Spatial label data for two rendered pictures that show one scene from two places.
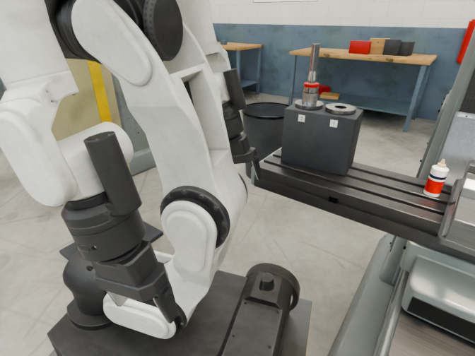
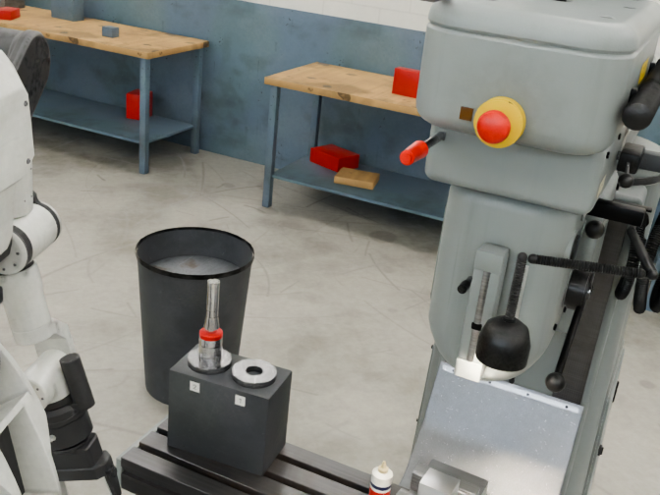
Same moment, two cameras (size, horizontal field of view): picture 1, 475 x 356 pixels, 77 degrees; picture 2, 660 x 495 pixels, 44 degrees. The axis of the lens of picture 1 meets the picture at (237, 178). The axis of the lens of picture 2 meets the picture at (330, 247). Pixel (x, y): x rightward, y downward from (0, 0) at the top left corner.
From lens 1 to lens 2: 0.82 m
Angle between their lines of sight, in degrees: 13
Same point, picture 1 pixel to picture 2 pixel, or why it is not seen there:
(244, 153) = (91, 467)
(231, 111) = (71, 412)
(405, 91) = not seen: hidden behind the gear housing
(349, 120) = (260, 399)
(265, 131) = (185, 302)
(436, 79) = not seen: hidden behind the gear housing
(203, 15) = (30, 299)
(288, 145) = (178, 422)
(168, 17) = not seen: outside the picture
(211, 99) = (35, 437)
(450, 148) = (434, 418)
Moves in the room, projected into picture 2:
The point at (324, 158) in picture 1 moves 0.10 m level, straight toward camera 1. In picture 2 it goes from (232, 448) to (219, 479)
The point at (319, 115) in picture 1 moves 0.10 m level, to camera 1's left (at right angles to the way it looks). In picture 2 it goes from (219, 386) to (167, 387)
